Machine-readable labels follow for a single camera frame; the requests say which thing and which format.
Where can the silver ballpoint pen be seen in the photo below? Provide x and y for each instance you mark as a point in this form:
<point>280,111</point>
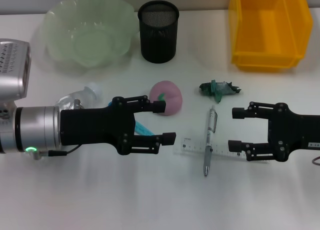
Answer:
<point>211,125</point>

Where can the clear water bottle green label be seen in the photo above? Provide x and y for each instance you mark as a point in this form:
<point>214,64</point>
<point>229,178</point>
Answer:
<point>85,95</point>

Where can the black mesh pen holder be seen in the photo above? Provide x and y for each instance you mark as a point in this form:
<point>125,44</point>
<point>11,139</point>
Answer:
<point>158,40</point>

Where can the green translucent fruit bowl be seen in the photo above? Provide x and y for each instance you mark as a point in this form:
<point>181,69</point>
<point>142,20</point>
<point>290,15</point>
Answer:
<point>87,40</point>

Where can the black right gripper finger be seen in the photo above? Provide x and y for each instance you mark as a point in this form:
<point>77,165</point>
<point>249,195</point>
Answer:
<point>235,145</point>
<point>238,113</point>

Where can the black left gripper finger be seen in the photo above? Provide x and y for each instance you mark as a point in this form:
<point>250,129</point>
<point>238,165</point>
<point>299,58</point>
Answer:
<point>158,107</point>
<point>167,138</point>

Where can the transparent plastic ruler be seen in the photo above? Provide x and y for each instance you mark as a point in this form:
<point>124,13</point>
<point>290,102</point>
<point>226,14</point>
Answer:
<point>192,145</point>

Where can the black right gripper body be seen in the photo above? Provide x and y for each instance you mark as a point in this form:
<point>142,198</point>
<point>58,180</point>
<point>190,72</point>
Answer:
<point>295,132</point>

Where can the yellow plastic bin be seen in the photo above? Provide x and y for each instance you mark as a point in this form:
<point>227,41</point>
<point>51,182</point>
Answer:
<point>270,27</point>

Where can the green plastic wrapper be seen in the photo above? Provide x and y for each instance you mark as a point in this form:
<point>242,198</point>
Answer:
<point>220,88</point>

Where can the blue capped scissors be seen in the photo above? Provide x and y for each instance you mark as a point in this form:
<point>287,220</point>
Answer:
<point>142,130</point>

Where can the pink toy peach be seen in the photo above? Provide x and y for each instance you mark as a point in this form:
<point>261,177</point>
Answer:
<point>170,97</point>

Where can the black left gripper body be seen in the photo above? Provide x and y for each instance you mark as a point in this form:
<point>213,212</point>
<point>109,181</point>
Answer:
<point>87,125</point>

